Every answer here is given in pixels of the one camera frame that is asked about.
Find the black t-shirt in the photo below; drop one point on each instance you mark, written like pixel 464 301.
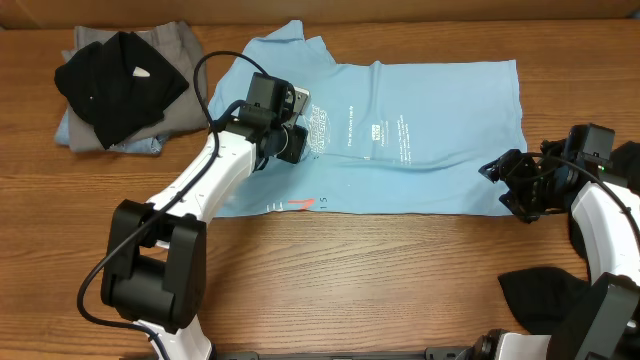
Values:
pixel 540 298

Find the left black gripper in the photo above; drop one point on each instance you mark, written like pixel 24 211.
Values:
pixel 293 149

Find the folded black garment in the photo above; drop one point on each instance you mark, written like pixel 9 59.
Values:
pixel 116 88

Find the folded grey garment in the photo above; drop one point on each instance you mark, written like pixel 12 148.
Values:
pixel 177 43

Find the light blue printed t-shirt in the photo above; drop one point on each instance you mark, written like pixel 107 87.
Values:
pixel 382 139

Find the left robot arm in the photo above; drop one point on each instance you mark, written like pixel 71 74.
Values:
pixel 155 273

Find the folded blue jeans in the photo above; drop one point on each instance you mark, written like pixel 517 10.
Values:
pixel 145 145

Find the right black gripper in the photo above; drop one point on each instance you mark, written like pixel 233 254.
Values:
pixel 508 168

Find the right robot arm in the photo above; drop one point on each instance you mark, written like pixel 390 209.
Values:
pixel 597 186

